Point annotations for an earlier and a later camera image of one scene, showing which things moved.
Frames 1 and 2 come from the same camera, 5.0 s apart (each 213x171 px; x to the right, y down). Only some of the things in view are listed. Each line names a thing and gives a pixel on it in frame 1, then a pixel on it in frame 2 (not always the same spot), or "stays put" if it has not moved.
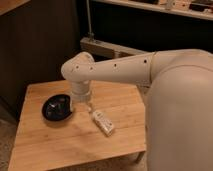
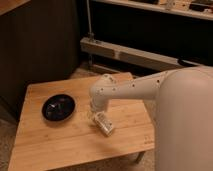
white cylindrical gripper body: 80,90 -> 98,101
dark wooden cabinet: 37,38 stays put
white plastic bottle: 104,124 stays put
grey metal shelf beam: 106,49 stays put
